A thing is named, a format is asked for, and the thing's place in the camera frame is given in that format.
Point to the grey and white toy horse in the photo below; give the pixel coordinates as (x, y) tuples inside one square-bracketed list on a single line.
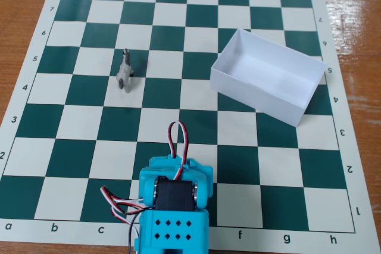
[(124, 70)]

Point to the light blue robot arm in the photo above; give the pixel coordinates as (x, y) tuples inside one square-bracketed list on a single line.
[(175, 230)]

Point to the white open cardboard box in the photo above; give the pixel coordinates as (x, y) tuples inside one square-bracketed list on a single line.
[(253, 93)]

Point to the green and cream chessboard mat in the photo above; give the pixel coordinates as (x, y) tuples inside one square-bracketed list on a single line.
[(89, 159)]

